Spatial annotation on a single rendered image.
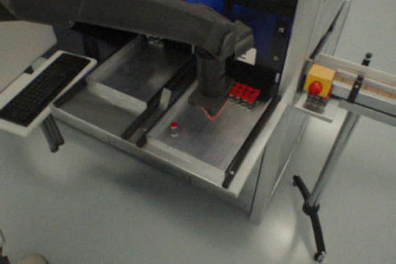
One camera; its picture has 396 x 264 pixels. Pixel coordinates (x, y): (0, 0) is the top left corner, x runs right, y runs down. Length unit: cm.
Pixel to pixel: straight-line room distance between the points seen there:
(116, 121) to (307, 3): 66
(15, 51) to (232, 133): 90
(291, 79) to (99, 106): 63
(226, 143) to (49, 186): 135
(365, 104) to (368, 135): 122
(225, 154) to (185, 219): 93
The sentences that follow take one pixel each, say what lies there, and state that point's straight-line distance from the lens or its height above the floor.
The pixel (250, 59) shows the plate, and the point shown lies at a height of 101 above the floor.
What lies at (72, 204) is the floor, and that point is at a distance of 206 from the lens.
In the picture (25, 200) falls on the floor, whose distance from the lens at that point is 217.
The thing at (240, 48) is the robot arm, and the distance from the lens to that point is 71.
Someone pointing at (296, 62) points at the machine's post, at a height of 105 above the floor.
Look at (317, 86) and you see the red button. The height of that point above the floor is 101.
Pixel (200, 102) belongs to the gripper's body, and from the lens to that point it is 72.
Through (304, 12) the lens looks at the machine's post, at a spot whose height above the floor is 121.
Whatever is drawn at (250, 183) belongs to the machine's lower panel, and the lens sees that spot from 162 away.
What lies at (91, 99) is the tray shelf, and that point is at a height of 88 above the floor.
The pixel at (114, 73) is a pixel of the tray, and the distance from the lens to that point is 131.
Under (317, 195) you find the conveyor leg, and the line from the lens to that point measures 175.
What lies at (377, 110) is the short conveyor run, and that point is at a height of 89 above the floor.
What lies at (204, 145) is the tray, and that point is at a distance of 103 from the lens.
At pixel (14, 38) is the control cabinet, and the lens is 151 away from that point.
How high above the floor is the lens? 168
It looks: 47 degrees down
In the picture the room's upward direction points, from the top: straight up
